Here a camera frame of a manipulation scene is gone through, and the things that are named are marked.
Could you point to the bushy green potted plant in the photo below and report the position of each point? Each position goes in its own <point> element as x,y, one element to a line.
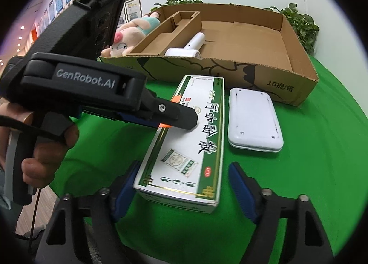
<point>175,1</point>

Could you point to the leafy green potted plant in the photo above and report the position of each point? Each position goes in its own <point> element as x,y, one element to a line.
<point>302,25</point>

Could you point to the green and white medicine box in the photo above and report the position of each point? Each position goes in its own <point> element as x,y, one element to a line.
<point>187,172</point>

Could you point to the small cardboard insert box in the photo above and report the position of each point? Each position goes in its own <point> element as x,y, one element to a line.
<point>152,42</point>

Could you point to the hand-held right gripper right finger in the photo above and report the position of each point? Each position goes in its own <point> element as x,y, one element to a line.
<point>244,192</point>

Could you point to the pink pig plush toy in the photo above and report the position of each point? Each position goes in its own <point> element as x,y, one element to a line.
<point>129,34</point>

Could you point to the large shallow cardboard box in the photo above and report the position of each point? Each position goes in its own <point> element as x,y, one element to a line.
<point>258,51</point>

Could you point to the green tablecloth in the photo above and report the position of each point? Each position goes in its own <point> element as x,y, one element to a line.
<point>316,152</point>

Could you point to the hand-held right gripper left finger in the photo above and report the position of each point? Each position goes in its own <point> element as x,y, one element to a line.
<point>125,192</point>

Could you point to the person's left hand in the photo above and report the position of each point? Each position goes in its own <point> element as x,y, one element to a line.
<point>40,167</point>

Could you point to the white flat plastic device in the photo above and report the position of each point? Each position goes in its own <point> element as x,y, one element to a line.
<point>254,120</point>

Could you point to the white handheld lint remover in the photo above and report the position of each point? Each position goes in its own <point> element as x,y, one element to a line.
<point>184,49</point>

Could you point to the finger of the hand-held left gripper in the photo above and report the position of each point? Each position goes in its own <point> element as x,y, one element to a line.
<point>172,114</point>
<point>123,116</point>

